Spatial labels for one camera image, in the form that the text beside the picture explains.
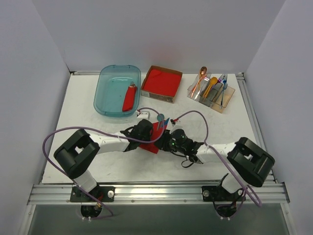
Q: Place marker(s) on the red napkin stack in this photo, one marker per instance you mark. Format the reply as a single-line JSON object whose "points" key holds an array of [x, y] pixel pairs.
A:
{"points": [[161, 82]]}

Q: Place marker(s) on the copper metallic spoon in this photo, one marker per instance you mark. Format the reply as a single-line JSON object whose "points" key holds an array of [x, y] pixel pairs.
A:
{"points": [[202, 75]]}

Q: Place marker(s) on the teal plastic basin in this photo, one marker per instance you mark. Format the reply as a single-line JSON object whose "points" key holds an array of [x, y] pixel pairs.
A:
{"points": [[114, 83]]}

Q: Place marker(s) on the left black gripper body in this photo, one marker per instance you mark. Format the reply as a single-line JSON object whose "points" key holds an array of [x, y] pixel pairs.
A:
{"points": [[151, 129]]}

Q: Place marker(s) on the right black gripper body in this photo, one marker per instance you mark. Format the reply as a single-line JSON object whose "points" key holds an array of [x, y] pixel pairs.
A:
{"points": [[166, 136]]}

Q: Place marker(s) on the blue plastic fork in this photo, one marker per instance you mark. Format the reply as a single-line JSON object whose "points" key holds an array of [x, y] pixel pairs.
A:
{"points": [[222, 93]]}

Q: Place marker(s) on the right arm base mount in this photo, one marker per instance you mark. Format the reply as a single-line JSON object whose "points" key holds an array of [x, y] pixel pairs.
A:
{"points": [[216, 193]]}

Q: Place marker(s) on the rolled red napkin bundle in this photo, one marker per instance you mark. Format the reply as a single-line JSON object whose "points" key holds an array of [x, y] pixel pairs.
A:
{"points": [[129, 97]]}

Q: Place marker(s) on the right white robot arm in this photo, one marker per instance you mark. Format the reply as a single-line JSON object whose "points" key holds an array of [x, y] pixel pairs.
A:
{"points": [[251, 163]]}

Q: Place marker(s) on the blue plastic knife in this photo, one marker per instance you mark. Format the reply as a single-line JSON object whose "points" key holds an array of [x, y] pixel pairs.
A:
{"points": [[164, 123]]}

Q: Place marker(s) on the teal plastic spoon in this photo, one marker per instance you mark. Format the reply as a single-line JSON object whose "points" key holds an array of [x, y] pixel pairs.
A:
{"points": [[160, 121]]}

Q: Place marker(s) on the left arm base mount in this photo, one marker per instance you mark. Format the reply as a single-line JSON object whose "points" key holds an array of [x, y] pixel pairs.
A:
{"points": [[102, 193]]}

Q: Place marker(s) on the aluminium frame rail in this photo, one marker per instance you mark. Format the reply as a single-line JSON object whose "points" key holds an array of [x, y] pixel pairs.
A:
{"points": [[141, 177]]}

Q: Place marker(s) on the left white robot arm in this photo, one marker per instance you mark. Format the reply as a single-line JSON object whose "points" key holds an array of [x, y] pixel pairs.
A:
{"points": [[78, 151]]}

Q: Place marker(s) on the cardboard napkin box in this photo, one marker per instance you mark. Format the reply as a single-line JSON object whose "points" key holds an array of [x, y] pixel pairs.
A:
{"points": [[155, 96]]}

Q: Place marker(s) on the yellow plastic spoon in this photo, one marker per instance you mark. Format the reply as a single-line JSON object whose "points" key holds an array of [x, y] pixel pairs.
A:
{"points": [[213, 81]]}

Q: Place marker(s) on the clear utensil organizer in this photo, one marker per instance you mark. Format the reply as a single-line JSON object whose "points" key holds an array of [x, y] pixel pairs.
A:
{"points": [[214, 98]]}

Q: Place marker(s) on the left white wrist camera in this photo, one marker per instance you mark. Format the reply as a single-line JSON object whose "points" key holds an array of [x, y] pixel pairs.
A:
{"points": [[143, 115]]}

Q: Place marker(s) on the silver fork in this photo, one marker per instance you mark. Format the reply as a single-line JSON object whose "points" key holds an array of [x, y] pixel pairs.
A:
{"points": [[206, 78]]}

